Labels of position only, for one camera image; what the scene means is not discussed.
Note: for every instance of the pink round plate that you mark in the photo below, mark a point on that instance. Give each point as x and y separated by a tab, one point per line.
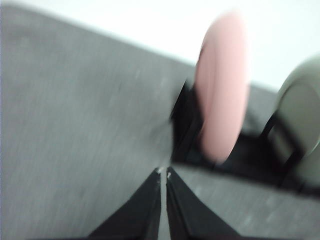
222	87

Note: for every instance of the green round plate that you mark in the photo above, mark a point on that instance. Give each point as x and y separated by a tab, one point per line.
300	95

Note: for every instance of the black plastic plate rack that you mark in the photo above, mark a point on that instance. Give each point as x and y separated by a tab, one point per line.
187	125

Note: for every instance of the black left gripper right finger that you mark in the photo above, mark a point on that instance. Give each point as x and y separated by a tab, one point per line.
190	217

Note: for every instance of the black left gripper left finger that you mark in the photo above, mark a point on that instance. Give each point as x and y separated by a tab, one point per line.
142	212

